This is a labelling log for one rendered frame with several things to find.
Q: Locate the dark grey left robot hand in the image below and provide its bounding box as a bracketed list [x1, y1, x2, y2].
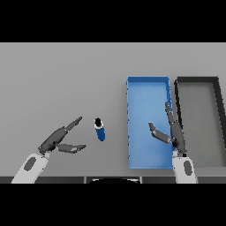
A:
[37, 116, 87, 156]

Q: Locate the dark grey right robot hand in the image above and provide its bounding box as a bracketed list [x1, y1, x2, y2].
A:
[147, 101, 188, 158]

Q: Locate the dark grey bin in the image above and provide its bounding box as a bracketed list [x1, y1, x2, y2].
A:
[173, 76, 226, 169]

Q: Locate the blue bin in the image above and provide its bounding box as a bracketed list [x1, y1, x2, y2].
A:
[125, 76, 175, 170]

